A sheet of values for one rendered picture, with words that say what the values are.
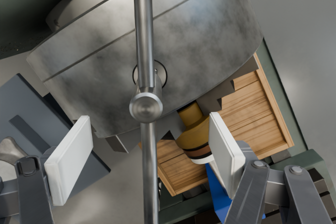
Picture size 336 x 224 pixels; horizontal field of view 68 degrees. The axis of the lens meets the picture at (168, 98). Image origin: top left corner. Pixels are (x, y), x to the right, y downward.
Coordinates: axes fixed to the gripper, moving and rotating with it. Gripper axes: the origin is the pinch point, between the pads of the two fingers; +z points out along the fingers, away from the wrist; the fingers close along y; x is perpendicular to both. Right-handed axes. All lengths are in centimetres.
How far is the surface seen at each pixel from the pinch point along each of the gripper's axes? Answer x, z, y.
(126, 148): -7.2, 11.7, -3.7
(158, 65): 4.5, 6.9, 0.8
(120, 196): -118, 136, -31
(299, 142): -43, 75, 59
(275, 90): -20, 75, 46
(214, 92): -2.1, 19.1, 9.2
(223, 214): -26.2, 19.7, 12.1
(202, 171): -33, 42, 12
